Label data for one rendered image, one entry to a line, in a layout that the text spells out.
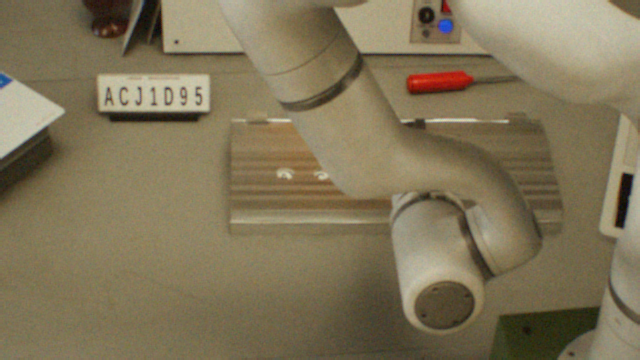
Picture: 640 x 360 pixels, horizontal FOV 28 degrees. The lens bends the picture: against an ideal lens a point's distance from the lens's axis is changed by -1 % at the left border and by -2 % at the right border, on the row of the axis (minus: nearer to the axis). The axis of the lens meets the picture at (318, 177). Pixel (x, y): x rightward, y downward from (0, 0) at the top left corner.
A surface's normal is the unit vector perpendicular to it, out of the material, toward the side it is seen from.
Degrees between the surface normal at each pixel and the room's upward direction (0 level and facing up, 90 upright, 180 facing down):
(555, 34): 64
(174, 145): 0
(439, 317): 79
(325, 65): 68
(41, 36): 0
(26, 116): 0
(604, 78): 84
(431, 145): 15
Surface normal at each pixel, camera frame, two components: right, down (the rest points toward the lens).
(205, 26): 0.04, 0.70
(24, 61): 0.04, -0.71
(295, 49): 0.12, 0.54
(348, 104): 0.38, 0.37
